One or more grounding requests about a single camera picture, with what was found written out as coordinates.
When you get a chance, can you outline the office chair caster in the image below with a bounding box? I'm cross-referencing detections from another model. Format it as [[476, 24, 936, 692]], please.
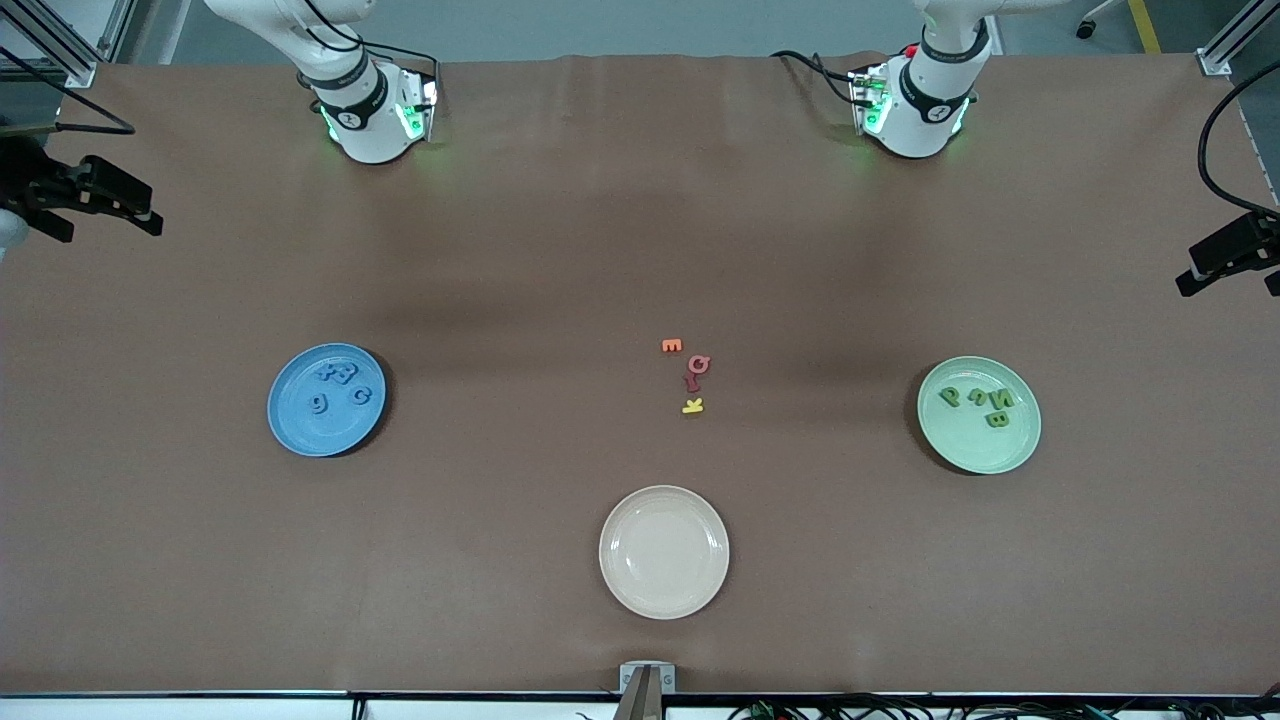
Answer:
[[1076, 0, 1126, 41]]

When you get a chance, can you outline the light green plate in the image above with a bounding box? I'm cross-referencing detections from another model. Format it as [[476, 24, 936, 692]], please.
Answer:
[[916, 356, 1043, 476]]

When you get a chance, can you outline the blue plate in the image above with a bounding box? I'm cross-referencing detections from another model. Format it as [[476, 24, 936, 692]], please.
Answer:
[[266, 343, 388, 459]]

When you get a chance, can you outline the brown paper table cover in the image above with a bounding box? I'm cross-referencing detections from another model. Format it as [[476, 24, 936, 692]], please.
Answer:
[[0, 52, 1280, 696]]

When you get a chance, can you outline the beige plate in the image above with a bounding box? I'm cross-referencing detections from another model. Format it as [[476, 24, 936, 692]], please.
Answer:
[[598, 485, 731, 621]]

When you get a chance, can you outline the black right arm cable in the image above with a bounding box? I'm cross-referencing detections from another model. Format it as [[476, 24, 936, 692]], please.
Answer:
[[0, 45, 136, 137]]

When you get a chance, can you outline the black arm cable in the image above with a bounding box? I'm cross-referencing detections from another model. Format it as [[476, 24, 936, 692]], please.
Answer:
[[0, 45, 136, 137], [1198, 62, 1280, 216]]

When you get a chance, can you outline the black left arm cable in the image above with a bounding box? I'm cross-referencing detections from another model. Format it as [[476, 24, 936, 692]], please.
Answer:
[[1198, 62, 1280, 216]]

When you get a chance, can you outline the silver aluminium frame profile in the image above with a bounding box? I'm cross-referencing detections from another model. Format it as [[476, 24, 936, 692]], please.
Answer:
[[1198, 0, 1280, 78], [0, 0, 136, 91]]

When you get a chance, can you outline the black right base cable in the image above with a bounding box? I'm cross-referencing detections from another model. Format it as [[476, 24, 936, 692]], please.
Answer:
[[298, 0, 441, 101]]

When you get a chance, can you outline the black base cable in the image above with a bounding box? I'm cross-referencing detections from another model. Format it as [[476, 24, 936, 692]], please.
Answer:
[[770, 48, 863, 109], [298, 0, 441, 101]]

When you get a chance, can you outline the black left base cable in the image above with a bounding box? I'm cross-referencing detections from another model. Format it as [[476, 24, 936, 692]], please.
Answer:
[[770, 48, 863, 109]]

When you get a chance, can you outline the silver camera stand bracket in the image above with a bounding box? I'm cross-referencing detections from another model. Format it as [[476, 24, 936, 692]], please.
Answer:
[[619, 661, 677, 694]]

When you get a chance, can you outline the grey camera stand post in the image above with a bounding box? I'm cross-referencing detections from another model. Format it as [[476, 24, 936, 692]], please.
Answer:
[[612, 668, 665, 720]]

